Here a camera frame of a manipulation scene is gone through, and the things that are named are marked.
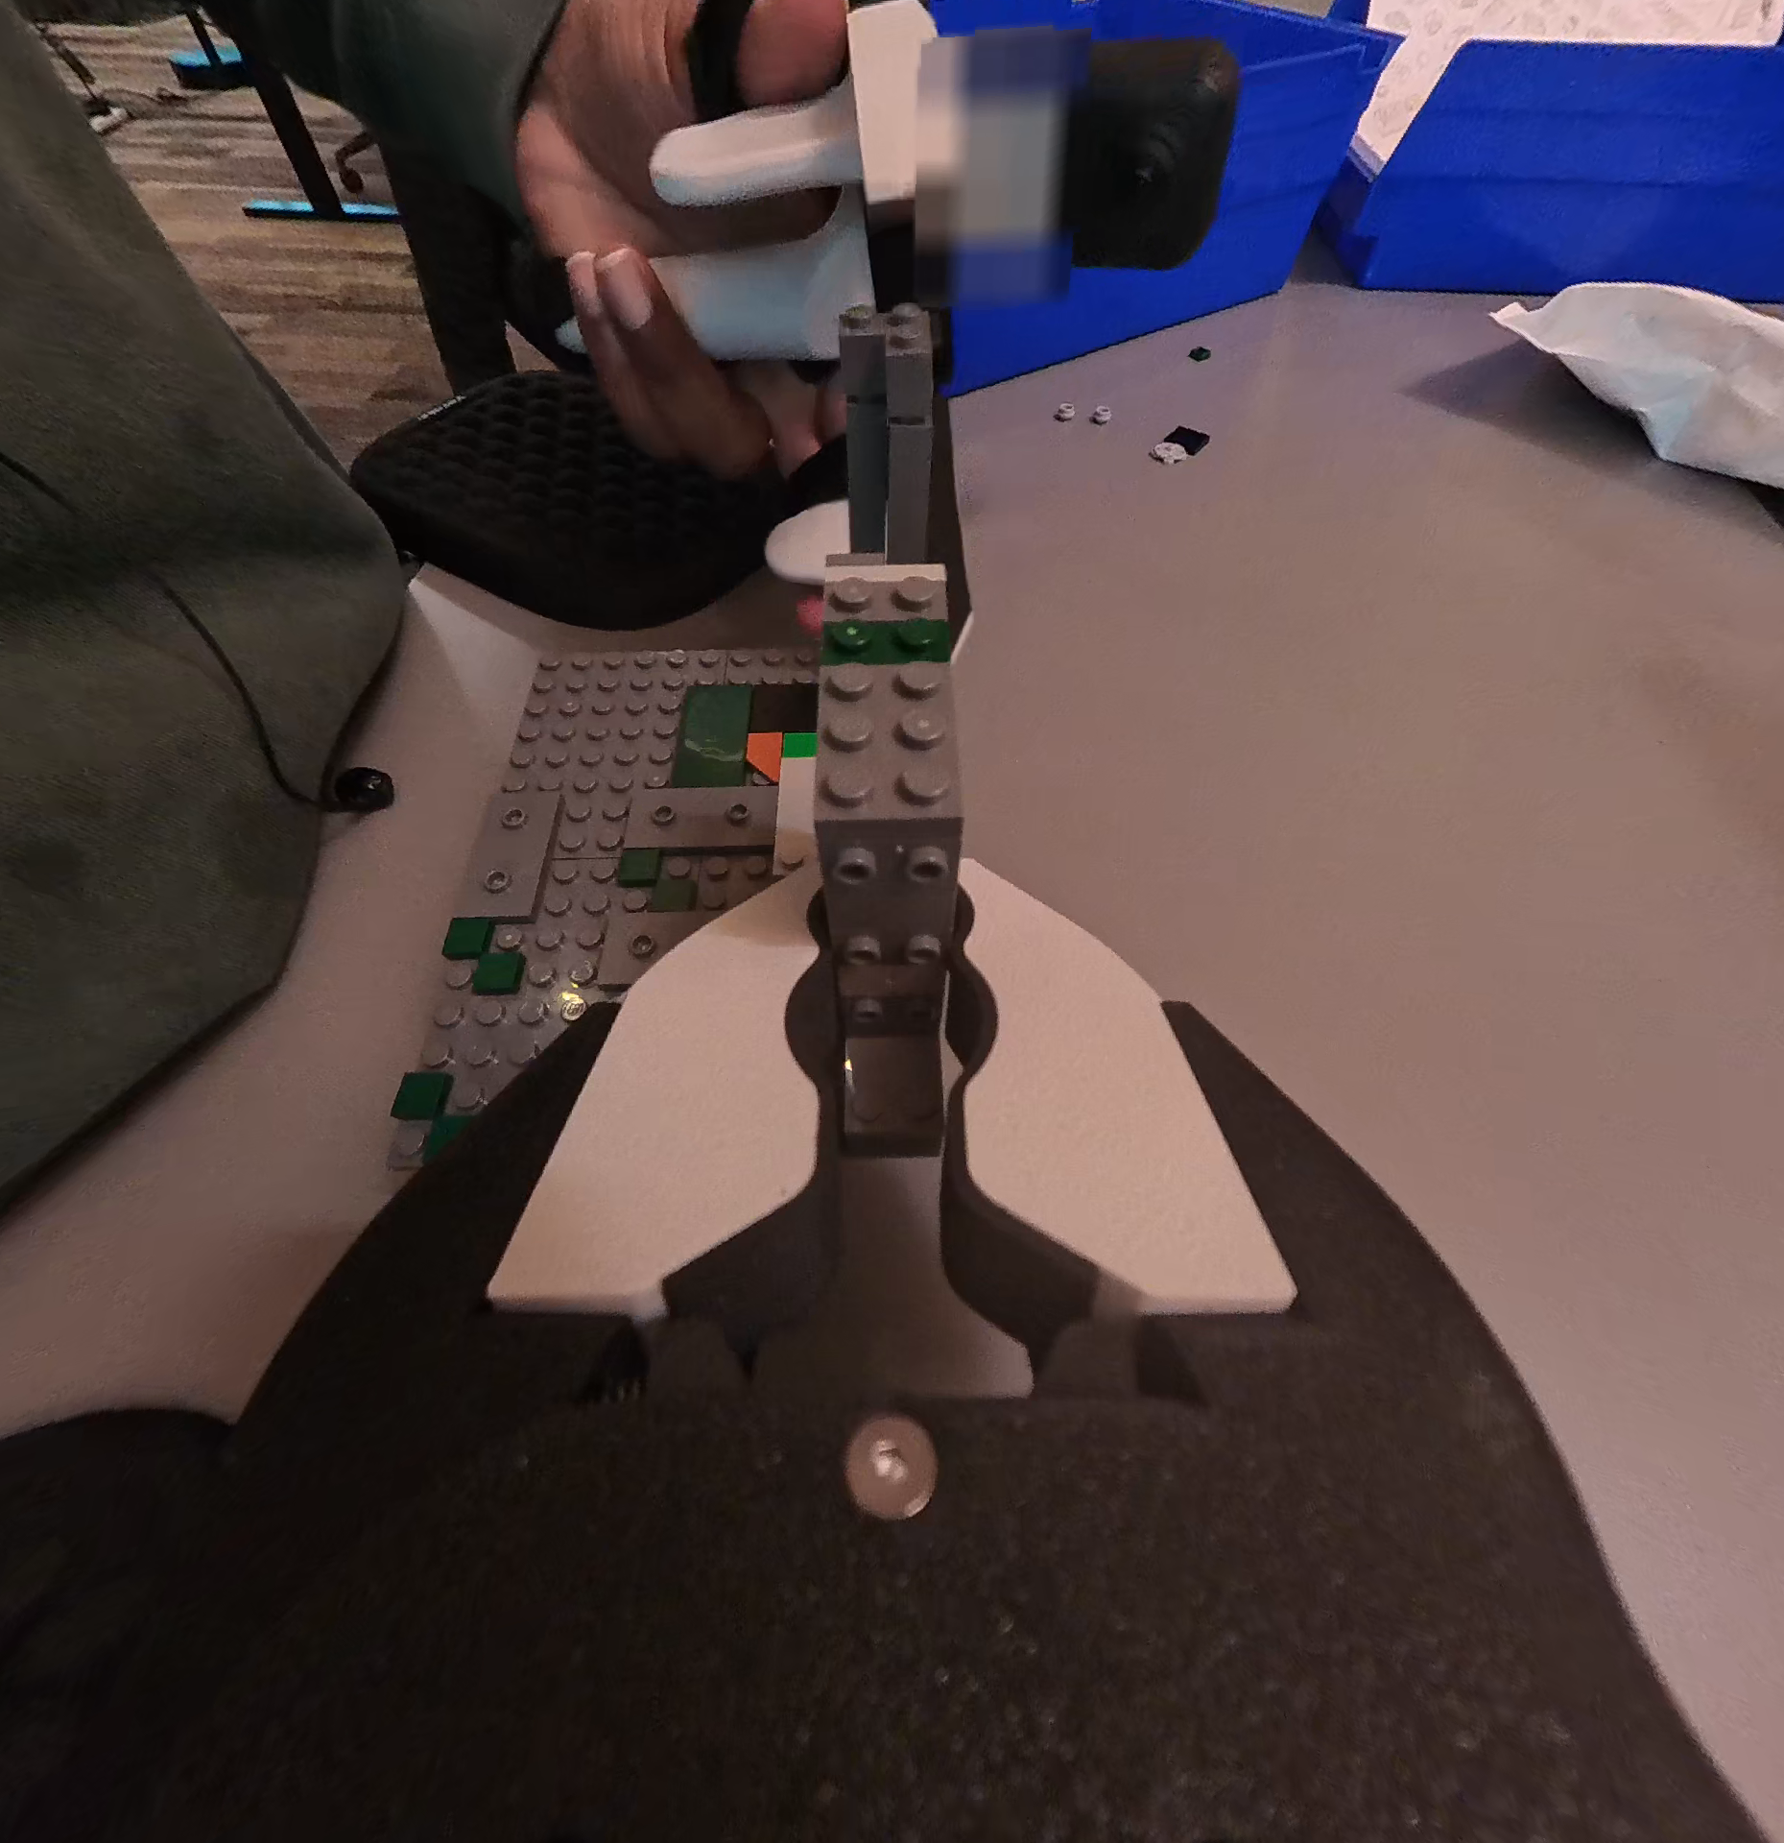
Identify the person's left forearm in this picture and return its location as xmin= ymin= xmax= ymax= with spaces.
xmin=209 ymin=0 xmax=576 ymax=161

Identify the person's left hand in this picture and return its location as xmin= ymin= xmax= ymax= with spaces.
xmin=514 ymin=0 xmax=849 ymax=479

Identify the grey desk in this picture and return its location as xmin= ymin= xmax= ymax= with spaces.
xmin=0 ymin=236 xmax=1784 ymax=1830

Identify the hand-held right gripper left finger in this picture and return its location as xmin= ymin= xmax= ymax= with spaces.
xmin=487 ymin=871 xmax=853 ymax=1355

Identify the grey brick structure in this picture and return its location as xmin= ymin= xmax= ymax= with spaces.
xmin=816 ymin=300 xmax=975 ymax=1160

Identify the person's green sweater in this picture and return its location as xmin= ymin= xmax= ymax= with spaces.
xmin=0 ymin=0 xmax=411 ymax=1242

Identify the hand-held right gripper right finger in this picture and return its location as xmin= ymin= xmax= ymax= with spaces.
xmin=937 ymin=861 xmax=1301 ymax=1355

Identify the white crumpled tissue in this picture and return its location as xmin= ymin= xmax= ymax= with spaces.
xmin=1491 ymin=282 xmax=1784 ymax=499

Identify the grey brick baseplate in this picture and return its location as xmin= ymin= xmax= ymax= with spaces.
xmin=388 ymin=648 xmax=837 ymax=1171

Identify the black table leg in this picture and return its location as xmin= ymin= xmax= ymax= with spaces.
xmin=193 ymin=0 xmax=404 ymax=222

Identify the blue plastic bin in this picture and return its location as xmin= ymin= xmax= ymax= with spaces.
xmin=1325 ymin=0 xmax=1784 ymax=304
xmin=928 ymin=0 xmax=1403 ymax=399

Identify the black mesh seat cushion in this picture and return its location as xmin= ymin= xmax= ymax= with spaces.
xmin=349 ymin=371 xmax=837 ymax=630

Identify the white printed paper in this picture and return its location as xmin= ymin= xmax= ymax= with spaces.
xmin=1352 ymin=30 xmax=1469 ymax=167
xmin=1372 ymin=0 xmax=1784 ymax=52

